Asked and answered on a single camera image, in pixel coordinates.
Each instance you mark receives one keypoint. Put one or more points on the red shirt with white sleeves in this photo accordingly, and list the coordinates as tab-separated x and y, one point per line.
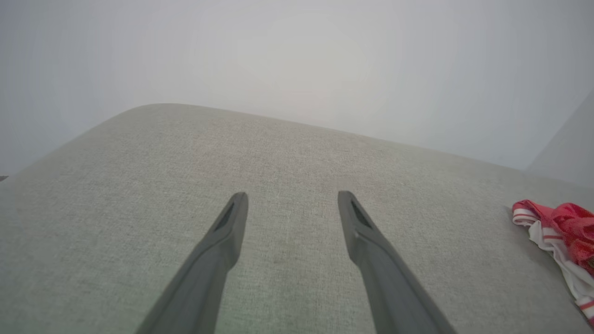
566	227

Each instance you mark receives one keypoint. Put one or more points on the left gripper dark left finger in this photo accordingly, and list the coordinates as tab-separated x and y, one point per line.
204	278

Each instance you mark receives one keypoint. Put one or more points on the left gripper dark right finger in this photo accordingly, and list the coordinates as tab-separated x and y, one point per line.
390	283

